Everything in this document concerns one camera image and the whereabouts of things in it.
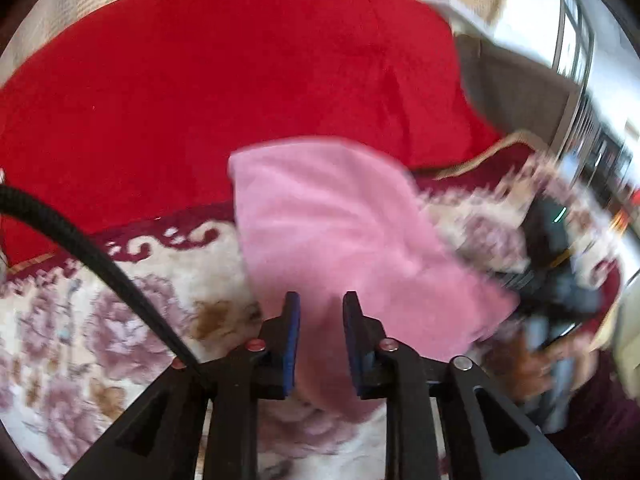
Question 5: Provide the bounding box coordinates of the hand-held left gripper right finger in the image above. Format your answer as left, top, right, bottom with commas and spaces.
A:
342, 291, 583, 480

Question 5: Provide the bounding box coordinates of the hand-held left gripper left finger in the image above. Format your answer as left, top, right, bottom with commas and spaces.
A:
62, 291, 302, 480

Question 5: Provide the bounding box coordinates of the pink fleece jacket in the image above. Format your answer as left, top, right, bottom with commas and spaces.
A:
227, 136, 522, 423

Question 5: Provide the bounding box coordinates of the brown wooden board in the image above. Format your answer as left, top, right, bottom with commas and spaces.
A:
452, 34, 583, 153

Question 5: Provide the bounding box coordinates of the floral plush blanket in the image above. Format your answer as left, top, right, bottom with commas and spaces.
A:
0, 130, 626, 480

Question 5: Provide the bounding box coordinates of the red sofa blanket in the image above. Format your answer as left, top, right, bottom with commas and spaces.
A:
0, 0, 506, 266

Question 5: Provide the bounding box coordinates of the black braided cable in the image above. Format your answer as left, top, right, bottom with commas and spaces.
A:
0, 184, 213, 378

